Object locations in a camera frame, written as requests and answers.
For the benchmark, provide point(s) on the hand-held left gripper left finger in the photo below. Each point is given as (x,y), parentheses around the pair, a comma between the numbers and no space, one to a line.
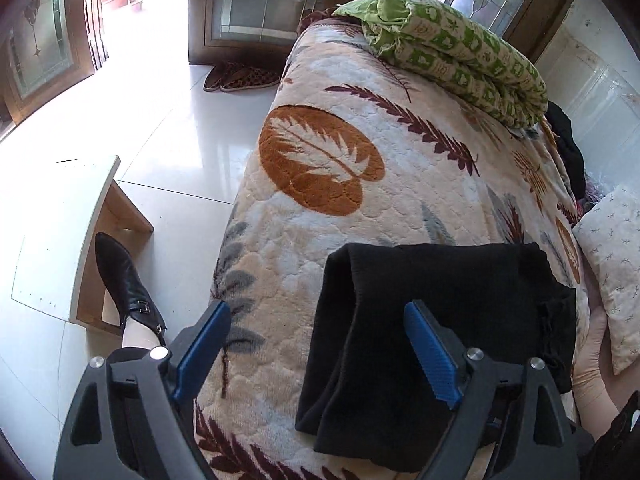
(200,350)

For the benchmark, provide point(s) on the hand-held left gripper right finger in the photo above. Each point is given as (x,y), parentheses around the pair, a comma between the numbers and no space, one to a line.
(431,355)

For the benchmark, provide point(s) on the black pants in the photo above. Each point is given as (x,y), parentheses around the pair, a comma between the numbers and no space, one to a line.
(380,285)

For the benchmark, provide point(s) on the person's leg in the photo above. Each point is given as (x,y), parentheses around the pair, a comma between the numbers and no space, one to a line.
(137,336)

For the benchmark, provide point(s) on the black leather boot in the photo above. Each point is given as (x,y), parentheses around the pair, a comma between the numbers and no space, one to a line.
(125,285)

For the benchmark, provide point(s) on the leaf print fleece blanket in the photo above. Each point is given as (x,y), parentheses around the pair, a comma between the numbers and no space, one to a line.
(350,210)

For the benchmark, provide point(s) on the white floral pillow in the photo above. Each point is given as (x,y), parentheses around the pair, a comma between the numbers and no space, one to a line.
(615,260)

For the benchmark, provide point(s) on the dark clothing pile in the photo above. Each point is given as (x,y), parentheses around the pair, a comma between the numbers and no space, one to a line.
(567,150)

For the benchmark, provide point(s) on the brown patterned slipper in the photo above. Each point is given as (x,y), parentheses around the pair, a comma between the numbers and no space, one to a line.
(217,77)
(250,80)

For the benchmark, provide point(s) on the green checked folded quilt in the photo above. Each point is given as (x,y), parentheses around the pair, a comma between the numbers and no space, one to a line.
(450,55)

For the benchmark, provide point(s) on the wooden door with patterned glass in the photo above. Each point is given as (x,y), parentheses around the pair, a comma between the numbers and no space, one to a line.
(40,45)

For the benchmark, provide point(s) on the wooden door with glass panel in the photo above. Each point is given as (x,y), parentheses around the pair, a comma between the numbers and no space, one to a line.
(260,5)

